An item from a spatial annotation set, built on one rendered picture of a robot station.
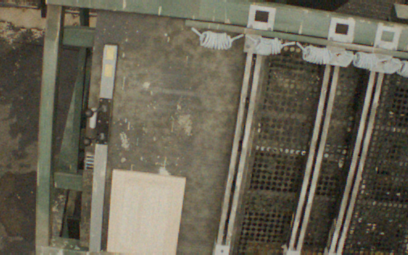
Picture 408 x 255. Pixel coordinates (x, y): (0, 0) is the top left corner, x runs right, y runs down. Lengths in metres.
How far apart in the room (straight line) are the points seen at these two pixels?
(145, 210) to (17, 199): 1.50
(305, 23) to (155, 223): 1.09
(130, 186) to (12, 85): 2.15
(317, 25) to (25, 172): 2.40
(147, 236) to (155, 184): 0.26
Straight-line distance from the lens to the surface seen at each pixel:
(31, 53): 4.91
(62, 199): 3.15
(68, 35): 2.61
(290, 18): 2.46
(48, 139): 2.66
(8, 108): 4.56
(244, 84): 2.52
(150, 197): 2.75
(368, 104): 2.68
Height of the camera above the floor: 3.47
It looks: 52 degrees down
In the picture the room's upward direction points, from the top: 12 degrees clockwise
